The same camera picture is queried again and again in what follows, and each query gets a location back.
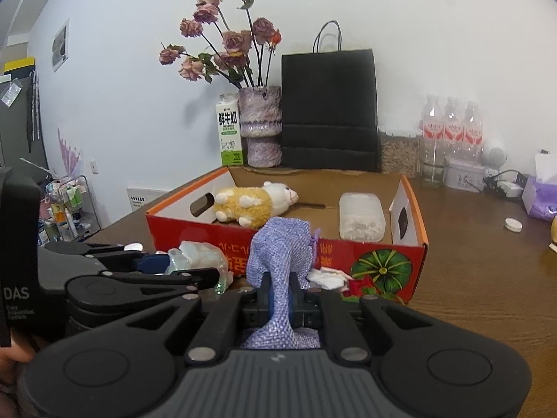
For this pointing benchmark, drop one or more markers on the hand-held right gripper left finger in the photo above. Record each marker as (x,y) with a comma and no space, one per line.
(256,300)

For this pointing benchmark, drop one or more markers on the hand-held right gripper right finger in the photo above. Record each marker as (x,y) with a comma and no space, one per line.
(304,305)

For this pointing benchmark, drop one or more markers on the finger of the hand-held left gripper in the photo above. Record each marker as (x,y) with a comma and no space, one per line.
(174,281)
(152,264)

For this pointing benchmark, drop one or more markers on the small white tissue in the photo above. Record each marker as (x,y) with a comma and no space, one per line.
(326,278)

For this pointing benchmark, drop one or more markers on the pale green plastic bag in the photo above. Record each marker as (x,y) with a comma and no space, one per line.
(200,257)

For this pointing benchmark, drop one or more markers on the red cardboard box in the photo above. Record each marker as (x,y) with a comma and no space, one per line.
(182,230)

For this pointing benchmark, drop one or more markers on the purple mesh pouch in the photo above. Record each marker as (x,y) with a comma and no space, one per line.
(283,252)

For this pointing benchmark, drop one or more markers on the white bottle cap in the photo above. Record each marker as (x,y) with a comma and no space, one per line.
(513,224)

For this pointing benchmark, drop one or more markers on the wooden desktop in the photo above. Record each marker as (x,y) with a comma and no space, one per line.
(478,270)

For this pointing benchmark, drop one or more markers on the person's left hand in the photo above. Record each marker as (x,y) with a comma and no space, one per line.
(13,357)

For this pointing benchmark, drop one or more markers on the yellow and white plush sheep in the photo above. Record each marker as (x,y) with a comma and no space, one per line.
(248,204)

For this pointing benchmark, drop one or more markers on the clear plastic container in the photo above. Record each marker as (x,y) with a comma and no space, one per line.
(361,215)

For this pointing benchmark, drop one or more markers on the dark cabinet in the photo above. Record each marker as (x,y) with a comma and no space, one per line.
(17,139)

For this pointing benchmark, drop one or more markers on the green and white milk carton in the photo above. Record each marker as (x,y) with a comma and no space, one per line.
(229,130)

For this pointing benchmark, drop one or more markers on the jar of wooden pegs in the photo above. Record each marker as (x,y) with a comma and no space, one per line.
(398,154)

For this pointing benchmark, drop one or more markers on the clear glass cup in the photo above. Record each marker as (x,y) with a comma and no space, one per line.
(433,176)

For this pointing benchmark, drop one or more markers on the purple marbled vase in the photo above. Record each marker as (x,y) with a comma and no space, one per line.
(261,113)

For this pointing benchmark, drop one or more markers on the black paper bag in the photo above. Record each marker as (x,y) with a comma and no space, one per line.
(328,104)

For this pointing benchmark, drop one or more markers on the white printed tin box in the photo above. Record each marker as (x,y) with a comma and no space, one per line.
(463,178)

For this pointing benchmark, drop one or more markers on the yellow box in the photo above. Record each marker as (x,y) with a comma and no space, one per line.
(19,64)

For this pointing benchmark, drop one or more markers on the pink label water bottle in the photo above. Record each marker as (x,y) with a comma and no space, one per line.
(473,135)
(431,130)
(453,133)

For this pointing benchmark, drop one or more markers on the white power adapter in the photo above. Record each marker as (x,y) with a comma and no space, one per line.
(511,189)

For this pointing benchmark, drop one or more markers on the dried rose bouquet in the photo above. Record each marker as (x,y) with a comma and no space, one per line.
(237,41)

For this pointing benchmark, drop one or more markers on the purple tissue pack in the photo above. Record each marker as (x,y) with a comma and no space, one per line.
(537,200)

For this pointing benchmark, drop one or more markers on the yellow mug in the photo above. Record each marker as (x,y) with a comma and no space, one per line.
(554,233)

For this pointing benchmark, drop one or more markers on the white wall panel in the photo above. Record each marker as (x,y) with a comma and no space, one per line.
(141,200)

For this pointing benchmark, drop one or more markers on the white wall socket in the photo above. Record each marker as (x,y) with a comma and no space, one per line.
(92,166)

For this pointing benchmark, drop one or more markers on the purple wall sticker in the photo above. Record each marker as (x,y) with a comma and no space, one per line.
(69,154)

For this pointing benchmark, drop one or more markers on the wall poster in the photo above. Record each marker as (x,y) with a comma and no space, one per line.
(60,45)

